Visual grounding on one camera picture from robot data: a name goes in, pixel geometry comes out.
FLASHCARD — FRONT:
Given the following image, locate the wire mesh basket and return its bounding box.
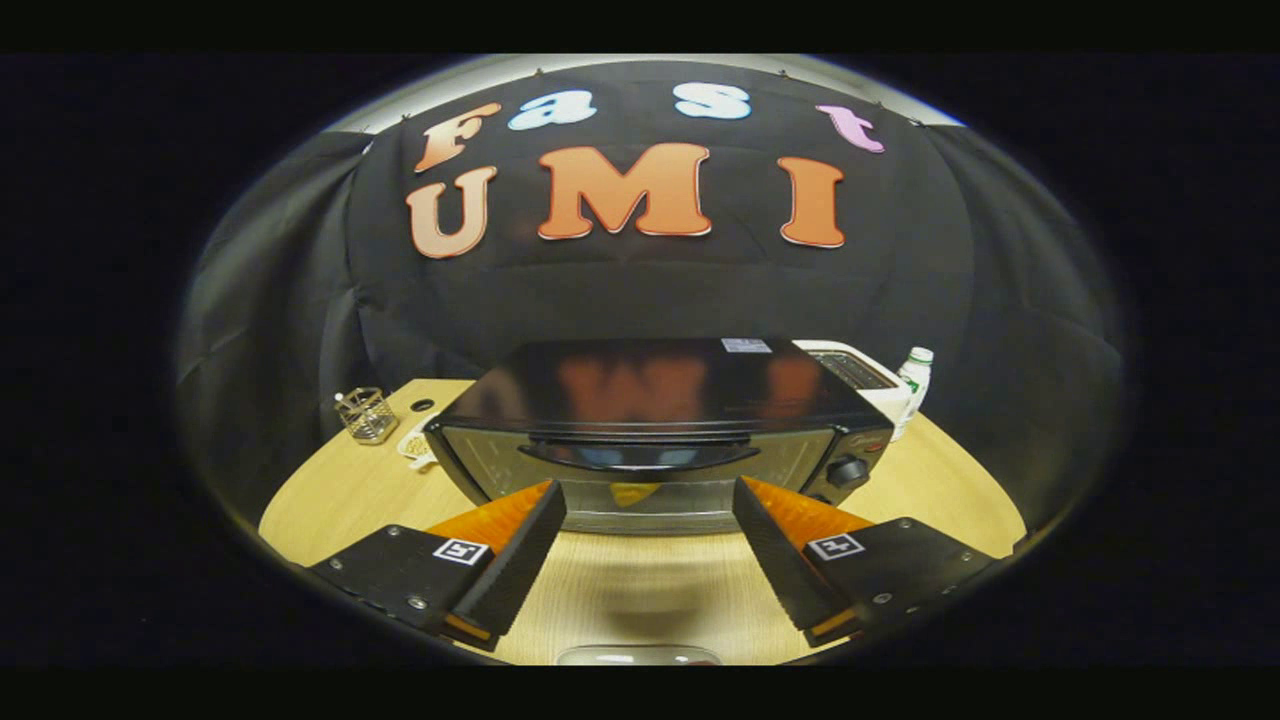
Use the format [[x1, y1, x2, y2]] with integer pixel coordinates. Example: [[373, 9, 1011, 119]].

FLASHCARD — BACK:
[[334, 387, 400, 445]]

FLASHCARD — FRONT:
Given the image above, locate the white pop-up toaster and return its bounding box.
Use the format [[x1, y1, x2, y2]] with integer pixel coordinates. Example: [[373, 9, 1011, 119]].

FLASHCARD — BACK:
[[795, 340, 913, 431]]

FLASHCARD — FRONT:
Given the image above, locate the clear plastic plate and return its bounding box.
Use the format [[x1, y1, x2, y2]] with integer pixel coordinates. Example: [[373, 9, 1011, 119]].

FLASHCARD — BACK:
[[555, 645, 723, 667]]

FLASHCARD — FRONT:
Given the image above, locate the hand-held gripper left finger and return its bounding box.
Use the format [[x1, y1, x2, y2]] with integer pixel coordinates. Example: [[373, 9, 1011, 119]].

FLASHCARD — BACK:
[[307, 479, 568, 653]]

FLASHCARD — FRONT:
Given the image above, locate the black toaster oven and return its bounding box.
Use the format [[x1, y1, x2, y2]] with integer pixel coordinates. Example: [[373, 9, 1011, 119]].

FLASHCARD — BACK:
[[423, 337, 896, 537]]

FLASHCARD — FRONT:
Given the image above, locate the white bottle with green label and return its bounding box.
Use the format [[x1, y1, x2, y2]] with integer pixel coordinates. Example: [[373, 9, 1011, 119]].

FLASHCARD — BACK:
[[893, 346, 935, 442]]

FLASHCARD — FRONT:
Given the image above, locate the small white snack dish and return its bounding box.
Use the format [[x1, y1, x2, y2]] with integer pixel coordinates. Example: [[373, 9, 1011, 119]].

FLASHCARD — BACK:
[[397, 415, 442, 472]]

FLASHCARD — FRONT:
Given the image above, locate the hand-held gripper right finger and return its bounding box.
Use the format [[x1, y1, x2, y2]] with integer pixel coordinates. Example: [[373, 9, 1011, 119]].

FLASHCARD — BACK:
[[732, 475, 1002, 649]]

